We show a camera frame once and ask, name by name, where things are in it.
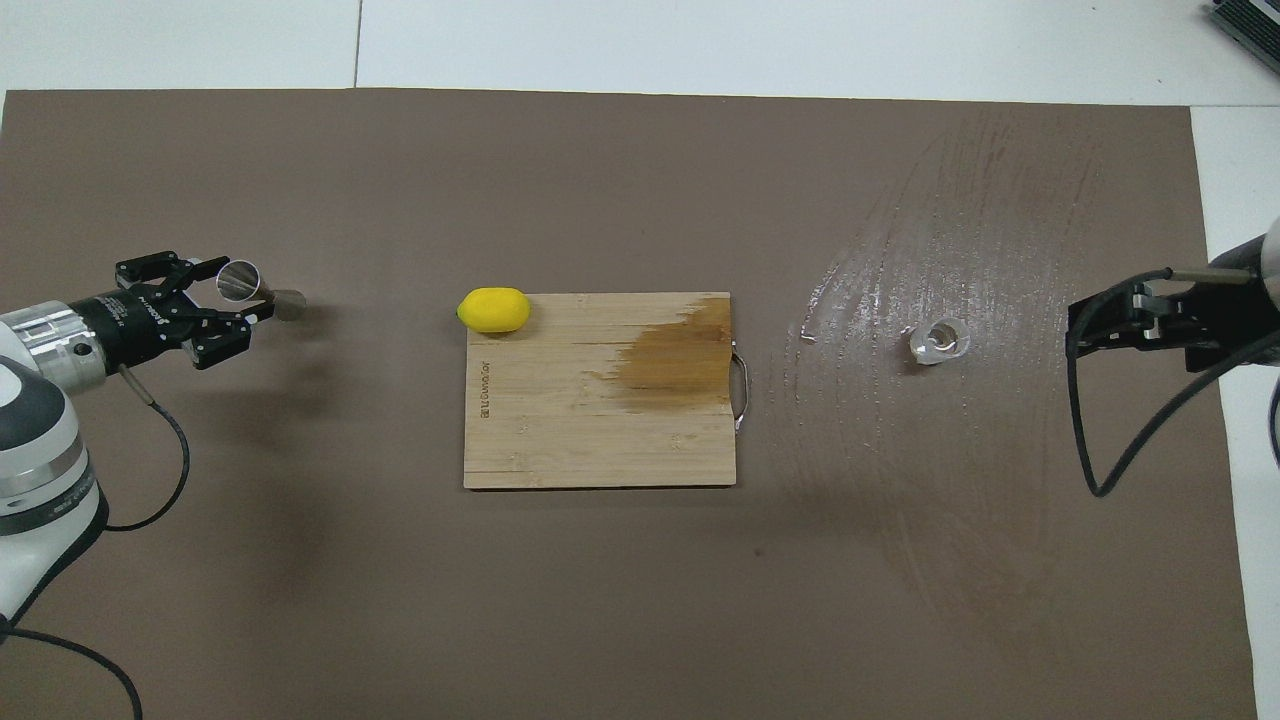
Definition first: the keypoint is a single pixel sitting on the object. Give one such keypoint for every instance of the steel double jigger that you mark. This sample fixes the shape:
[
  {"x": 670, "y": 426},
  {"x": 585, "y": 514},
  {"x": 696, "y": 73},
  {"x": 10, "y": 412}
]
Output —
[{"x": 240, "y": 280}]

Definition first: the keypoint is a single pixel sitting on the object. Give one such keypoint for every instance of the brown table mat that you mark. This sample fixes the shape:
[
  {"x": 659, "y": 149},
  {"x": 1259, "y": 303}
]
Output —
[{"x": 400, "y": 600}]

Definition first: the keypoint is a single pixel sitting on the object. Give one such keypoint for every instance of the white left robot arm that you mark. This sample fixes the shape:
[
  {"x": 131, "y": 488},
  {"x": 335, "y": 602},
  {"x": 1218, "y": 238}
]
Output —
[{"x": 40, "y": 470}]

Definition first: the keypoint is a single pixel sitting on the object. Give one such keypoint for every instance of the grey ribbed device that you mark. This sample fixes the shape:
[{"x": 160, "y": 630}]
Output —
[{"x": 1250, "y": 20}]

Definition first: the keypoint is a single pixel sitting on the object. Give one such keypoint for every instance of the small clear glass cup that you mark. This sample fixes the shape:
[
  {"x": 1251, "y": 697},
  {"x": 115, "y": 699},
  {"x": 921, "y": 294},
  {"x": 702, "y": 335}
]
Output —
[{"x": 940, "y": 342}]

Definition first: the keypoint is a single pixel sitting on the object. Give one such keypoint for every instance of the bamboo cutting board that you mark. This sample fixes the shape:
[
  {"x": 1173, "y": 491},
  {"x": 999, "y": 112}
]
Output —
[{"x": 560, "y": 420}]

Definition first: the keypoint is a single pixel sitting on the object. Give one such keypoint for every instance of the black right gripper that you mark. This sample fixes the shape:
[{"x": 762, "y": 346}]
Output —
[{"x": 1225, "y": 320}]

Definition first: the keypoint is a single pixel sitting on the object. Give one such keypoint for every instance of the yellow lemon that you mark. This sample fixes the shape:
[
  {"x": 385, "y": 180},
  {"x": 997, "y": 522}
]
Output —
[{"x": 493, "y": 310}]

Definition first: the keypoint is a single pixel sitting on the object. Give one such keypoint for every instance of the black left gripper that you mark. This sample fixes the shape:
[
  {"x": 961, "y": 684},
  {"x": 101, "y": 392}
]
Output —
[{"x": 125, "y": 325}]

